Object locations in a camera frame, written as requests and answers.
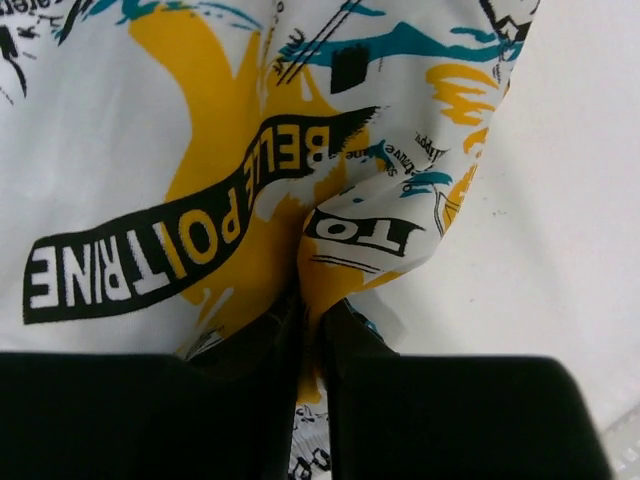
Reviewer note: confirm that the colourful patterned shorts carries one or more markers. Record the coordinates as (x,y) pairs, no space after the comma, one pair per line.
(172,169)

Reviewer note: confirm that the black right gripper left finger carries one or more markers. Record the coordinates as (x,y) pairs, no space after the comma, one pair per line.
(225,414)

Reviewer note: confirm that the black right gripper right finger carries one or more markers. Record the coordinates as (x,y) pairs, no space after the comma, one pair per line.
(394,416)

